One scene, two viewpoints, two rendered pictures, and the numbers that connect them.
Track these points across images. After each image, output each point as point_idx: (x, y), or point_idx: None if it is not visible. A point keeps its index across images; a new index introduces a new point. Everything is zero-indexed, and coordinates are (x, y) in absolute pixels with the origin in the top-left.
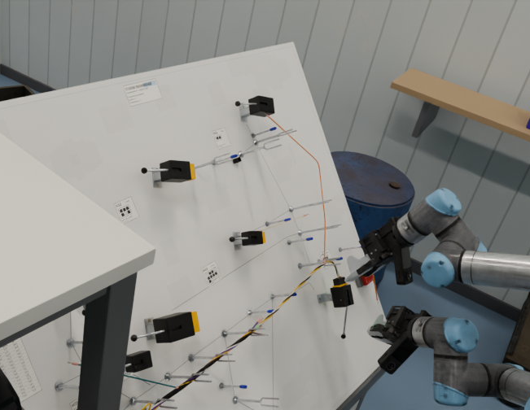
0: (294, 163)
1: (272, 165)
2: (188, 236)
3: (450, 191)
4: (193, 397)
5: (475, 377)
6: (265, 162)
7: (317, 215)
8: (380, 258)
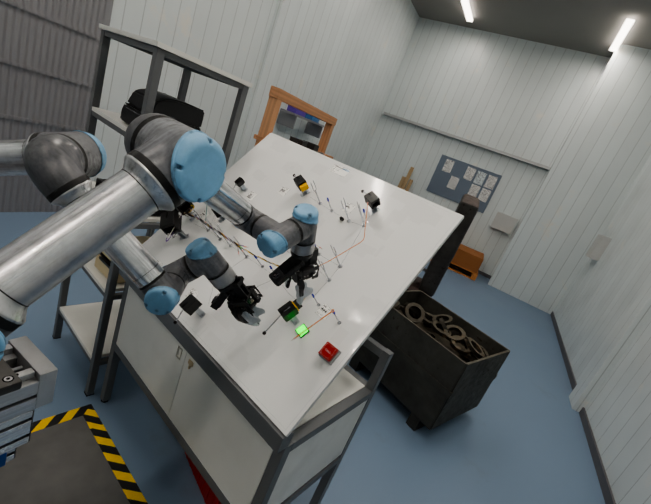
0: (374, 255)
1: (358, 241)
2: (286, 217)
3: (314, 210)
4: None
5: (168, 268)
6: (357, 236)
7: (351, 290)
8: None
